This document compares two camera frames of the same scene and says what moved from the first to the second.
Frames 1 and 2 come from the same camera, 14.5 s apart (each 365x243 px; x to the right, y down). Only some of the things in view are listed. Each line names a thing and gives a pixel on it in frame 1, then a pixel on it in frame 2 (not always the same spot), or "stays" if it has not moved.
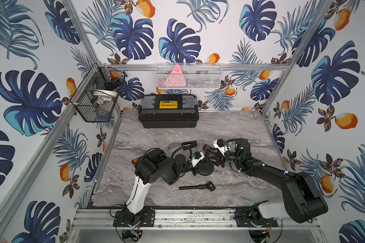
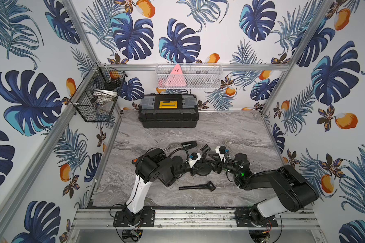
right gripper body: x=232 y=157 to x=228 y=166
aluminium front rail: x=195 y=218 stays
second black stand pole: x=209 y=186 stays
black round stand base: x=206 y=168 stays
